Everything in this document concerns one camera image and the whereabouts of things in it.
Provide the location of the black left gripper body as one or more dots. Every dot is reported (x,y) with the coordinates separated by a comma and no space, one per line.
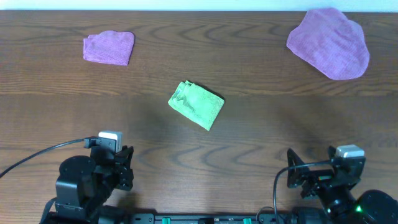
(119,174)

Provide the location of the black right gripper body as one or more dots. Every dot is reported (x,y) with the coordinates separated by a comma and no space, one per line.
(314,182)

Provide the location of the green microfiber cloth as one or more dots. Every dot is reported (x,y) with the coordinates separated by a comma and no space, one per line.
(196,103)

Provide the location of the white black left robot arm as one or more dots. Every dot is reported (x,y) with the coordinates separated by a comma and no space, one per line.
(84,185)

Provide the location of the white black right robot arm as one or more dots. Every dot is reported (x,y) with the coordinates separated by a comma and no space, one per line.
(373,206)

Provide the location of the small folded purple cloth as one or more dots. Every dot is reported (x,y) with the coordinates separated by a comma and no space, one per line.
(109,47)

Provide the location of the large purple cloth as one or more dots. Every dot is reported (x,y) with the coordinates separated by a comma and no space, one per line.
(332,43)

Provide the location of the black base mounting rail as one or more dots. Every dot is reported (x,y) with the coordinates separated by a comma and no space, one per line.
(150,218)

